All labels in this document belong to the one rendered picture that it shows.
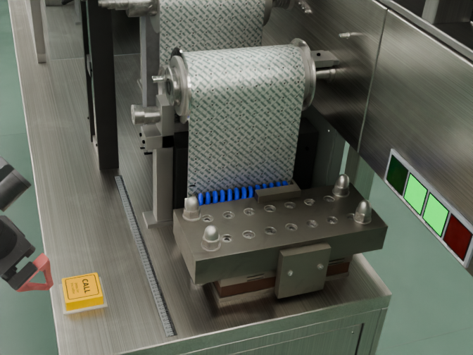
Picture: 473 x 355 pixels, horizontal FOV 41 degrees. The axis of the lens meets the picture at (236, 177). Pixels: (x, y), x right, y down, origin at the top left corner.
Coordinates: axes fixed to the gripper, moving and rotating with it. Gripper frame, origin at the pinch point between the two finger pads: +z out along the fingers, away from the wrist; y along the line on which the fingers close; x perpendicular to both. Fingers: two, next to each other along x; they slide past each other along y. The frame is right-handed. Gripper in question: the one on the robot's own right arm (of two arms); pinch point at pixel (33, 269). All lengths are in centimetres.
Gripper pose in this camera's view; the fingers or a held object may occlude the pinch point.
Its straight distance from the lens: 112.6
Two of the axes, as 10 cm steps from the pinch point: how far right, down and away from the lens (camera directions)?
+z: 3.0, 5.5, 7.8
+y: -6.8, -4.4, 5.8
